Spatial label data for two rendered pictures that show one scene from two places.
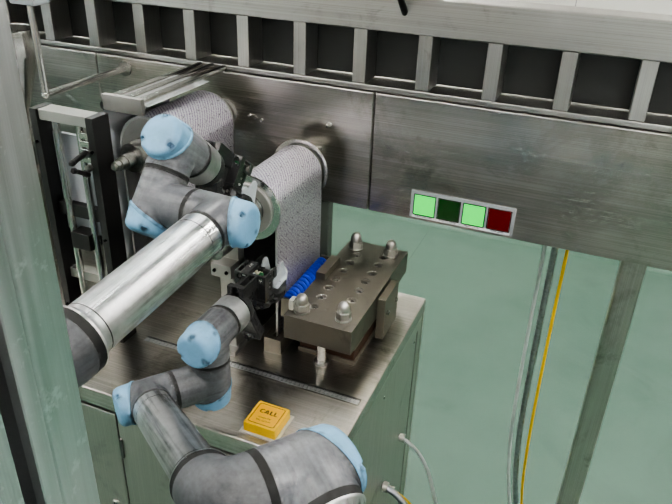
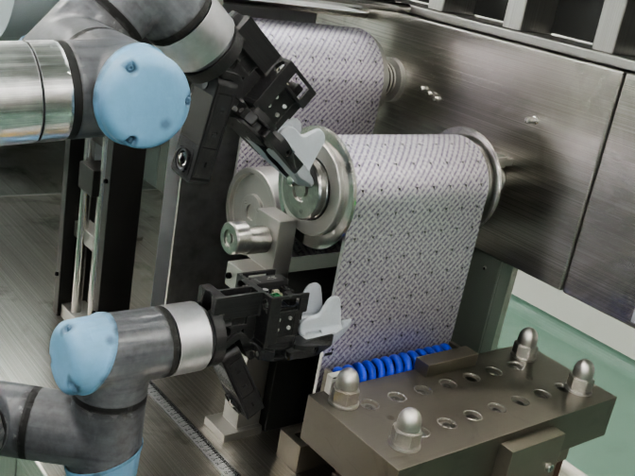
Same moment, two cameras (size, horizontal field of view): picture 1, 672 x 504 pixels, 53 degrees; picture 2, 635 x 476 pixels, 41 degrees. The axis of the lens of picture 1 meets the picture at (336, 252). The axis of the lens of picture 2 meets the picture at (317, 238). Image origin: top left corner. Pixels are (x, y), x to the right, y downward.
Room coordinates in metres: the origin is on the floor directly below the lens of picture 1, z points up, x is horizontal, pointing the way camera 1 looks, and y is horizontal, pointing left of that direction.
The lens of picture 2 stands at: (0.45, -0.28, 1.53)
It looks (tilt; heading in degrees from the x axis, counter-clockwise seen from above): 19 degrees down; 28
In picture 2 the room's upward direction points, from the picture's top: 10 degrees clockwise
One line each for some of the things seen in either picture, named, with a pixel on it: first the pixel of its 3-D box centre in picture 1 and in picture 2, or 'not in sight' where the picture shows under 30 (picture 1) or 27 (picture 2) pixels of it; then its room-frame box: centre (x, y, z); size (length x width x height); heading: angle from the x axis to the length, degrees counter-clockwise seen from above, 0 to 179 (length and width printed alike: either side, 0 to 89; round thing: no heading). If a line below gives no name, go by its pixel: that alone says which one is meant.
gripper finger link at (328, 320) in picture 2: (280, 272); (329, 317); (1.28, 0.12, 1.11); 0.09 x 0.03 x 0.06; 157
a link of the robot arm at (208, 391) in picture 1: (203, 381); (90, 432); (1.03, 0.25, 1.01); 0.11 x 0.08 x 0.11; 121
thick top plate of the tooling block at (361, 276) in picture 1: (350, 290); (467, 416); (1.40, -0.04, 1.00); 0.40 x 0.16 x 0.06; 158
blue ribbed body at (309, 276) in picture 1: (306, 280); (396, 366); (1.39, 0.07, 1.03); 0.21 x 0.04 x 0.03; 158
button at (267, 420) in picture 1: (267, 419); not in sight; (1.04, 0.13, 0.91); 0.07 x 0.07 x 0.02; 68
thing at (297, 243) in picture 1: (299, 246); (400, 299); (1.40, 0.09, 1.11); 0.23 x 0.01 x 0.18; 158
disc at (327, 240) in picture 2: (249, 207); (315, 187); (1.31, 0.19, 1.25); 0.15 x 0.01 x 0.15; 68
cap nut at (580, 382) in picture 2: (391, 247); (582, 374); (1.53, -0.14, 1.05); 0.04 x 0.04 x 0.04
